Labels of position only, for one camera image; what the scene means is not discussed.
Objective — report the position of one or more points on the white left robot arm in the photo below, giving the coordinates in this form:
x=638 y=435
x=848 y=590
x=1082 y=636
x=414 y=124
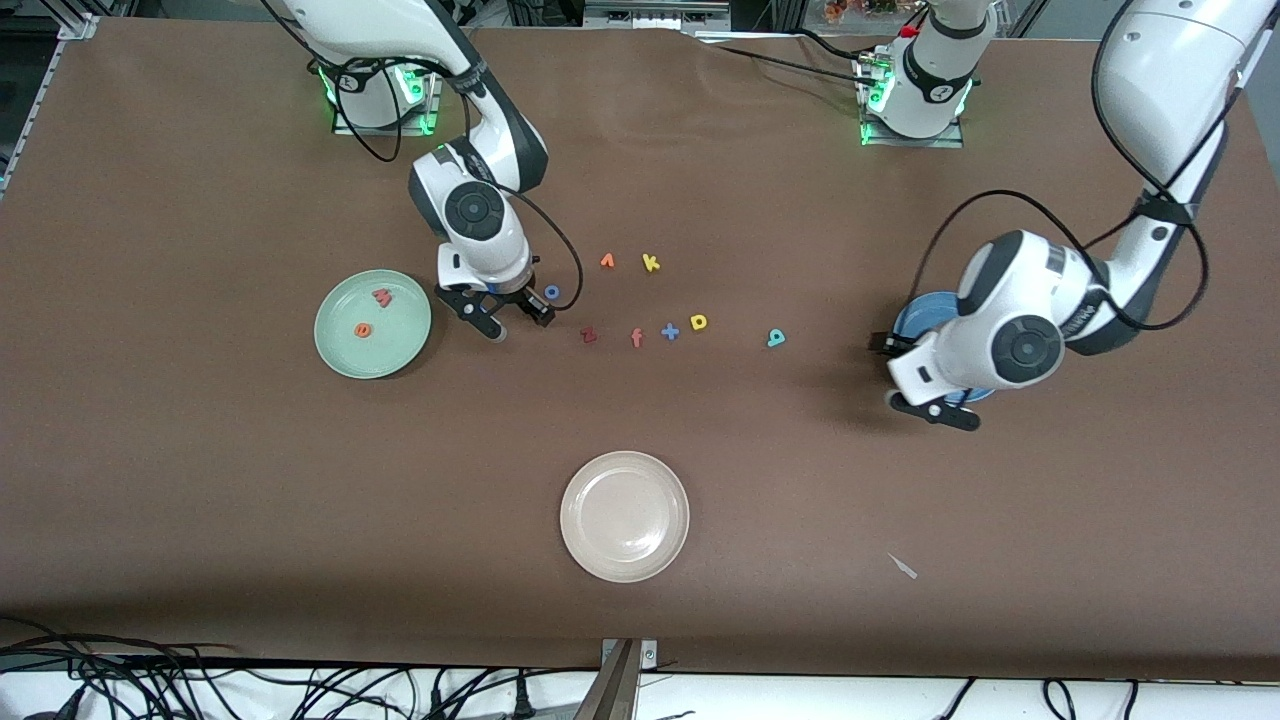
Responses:
x=1160 y=80

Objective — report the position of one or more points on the blue plate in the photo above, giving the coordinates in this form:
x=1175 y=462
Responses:
x=925 y=312

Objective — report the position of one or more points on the pale green plate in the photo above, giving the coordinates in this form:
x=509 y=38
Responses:
x=400 y=345

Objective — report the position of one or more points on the cream white plate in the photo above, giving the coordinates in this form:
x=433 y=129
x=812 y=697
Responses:
x=625 y=517

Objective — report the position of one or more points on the brown table cover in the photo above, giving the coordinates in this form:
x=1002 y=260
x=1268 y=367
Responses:
x=200 y=480

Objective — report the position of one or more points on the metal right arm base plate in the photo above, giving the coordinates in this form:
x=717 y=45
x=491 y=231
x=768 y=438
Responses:
x=345 y=127

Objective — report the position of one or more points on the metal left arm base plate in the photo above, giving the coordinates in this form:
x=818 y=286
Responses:
x=950 y=142

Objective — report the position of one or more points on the metal table bracket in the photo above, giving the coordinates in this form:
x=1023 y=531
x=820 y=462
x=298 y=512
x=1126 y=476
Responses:
x=620 y=690

